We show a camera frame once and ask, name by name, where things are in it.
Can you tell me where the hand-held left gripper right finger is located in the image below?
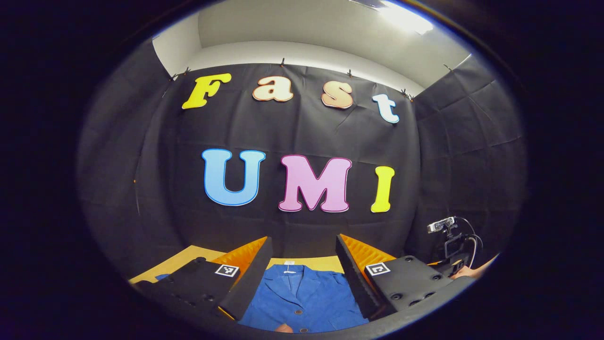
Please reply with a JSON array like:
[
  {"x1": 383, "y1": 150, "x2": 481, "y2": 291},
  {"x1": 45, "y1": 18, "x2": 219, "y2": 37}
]
[{"x1": 335, "y1": 233, "x2": 456, "y2": 320}]

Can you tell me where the blue corduroy shirt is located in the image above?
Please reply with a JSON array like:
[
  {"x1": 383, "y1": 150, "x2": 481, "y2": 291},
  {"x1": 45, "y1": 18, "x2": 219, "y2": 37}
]
[{"x1": 155, "y1": 263, "x2": 369, "y2": 334}]

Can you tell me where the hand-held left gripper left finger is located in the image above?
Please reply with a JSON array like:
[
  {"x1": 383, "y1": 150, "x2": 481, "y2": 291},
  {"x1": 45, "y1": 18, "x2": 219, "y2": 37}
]
[{"x1": 132, "y1": 236, "x2": 274, "y2": 322}]

